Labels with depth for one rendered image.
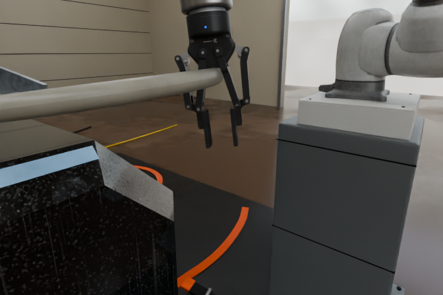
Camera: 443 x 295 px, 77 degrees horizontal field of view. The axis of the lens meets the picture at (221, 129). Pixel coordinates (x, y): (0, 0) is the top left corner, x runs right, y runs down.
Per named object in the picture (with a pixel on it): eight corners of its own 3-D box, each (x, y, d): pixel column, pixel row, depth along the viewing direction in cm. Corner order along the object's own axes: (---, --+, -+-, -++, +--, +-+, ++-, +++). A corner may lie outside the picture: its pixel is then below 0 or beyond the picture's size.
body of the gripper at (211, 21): (233, 14, 51) (238, 65, 53) (188, 20, 52) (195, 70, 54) (229, 5, 44) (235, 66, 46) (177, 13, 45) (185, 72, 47)
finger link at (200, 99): (207, 49, 47) (200, 48, 47) (200, 113, 50) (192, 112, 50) (211, 50, 51) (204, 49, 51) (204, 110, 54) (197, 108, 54)
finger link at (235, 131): (231, 106, 53) (235, 106, 52) (235, 142, 54) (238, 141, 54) (229, 108, 50) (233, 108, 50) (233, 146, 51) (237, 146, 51)
